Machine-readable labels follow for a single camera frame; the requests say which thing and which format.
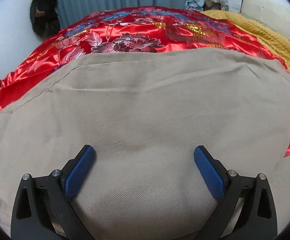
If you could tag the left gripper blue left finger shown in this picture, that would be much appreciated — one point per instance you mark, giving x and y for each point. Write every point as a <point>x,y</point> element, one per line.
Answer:
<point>42,207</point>

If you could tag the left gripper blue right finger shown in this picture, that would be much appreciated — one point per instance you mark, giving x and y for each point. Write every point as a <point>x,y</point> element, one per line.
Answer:
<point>246,208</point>

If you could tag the beige pants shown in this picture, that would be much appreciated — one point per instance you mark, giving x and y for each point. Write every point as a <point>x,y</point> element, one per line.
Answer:
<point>144,114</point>

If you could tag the yellow dotted blanket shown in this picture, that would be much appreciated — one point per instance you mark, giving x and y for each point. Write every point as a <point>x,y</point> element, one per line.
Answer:
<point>274,41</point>

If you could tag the black hanging coat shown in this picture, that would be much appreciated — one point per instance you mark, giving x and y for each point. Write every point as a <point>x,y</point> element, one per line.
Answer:
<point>44,19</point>

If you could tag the cream padded headboard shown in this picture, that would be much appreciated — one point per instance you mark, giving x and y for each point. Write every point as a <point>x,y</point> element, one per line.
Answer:
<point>269,14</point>

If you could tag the red floral satin quilt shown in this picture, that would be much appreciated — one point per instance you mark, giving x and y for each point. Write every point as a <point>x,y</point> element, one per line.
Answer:
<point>140,29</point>

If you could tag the striped clothes pile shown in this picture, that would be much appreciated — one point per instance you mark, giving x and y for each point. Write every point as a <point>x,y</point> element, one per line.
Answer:
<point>205,5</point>

